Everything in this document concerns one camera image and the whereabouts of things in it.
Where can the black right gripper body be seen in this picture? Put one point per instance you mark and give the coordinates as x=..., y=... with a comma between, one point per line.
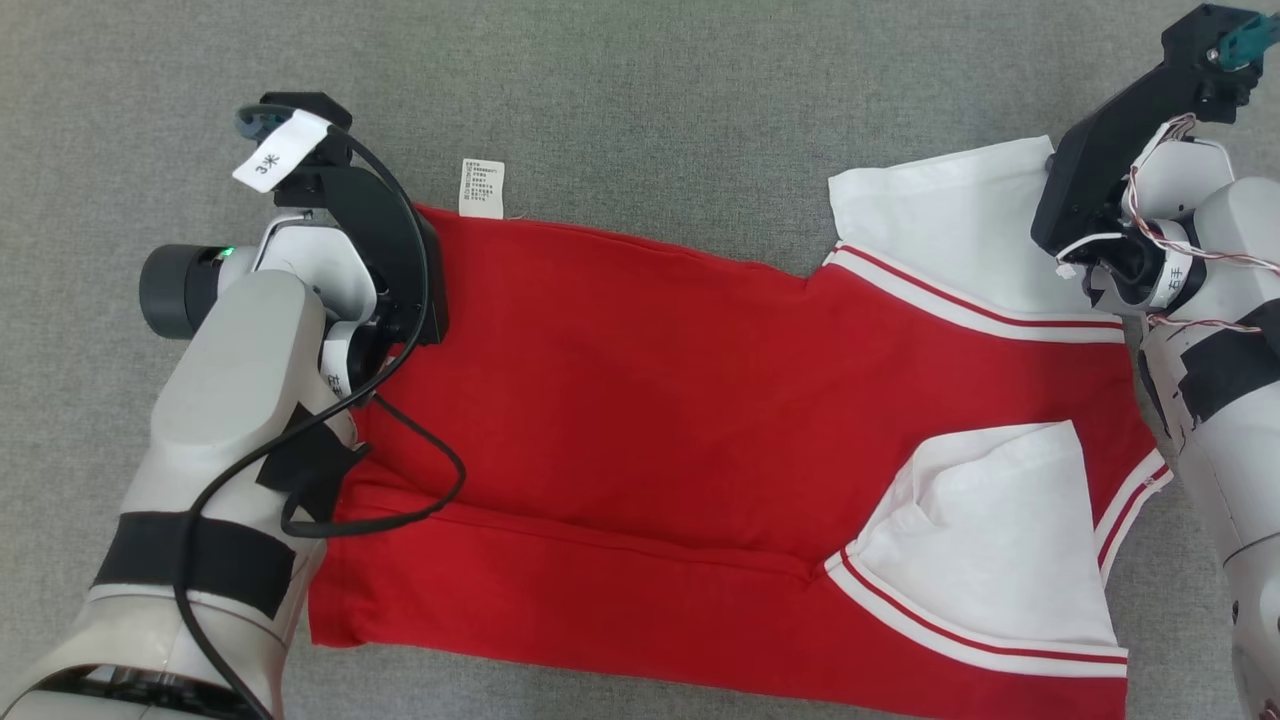
x=1100, y=170

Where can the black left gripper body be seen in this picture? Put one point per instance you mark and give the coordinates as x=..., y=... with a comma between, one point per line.
x=390, y=240

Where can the red and white t-shirt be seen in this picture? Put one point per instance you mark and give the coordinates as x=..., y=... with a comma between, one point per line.
x=650, y=400

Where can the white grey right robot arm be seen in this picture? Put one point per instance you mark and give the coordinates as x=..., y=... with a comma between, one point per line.
x=1230, y=420

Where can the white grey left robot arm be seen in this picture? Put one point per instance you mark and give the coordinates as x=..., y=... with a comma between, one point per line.
x=230, y=400

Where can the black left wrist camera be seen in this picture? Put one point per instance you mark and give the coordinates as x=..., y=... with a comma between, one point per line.
x=325, y=110

